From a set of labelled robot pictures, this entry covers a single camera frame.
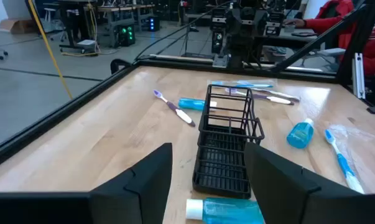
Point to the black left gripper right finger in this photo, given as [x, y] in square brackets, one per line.
[277, 186]

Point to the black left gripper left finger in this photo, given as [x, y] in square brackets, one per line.
[143, 193]

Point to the silver aluminium bracket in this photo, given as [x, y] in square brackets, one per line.
[359, 77]

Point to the dark office desk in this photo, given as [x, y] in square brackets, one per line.
[283, 39]

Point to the black table frame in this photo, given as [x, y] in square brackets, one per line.
[66, 109]

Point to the black workbench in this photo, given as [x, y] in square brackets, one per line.
[71, 25]

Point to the computer tower green lights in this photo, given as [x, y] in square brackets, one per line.
[125, 35]

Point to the person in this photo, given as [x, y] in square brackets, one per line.
[373, 46]

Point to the cardboard box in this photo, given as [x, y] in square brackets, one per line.
[16, 26]

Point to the computer tower blue lights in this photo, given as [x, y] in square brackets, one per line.
[153, 23]

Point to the grey metal base bracket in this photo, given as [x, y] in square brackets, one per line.
[220, 61]

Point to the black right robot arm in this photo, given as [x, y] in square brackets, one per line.
[243, 46]

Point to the blue white toothbrush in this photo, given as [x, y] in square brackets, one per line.
[342, 163]

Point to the purple white toothbrush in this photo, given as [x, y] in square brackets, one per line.
[174, 108]
[279, 100]

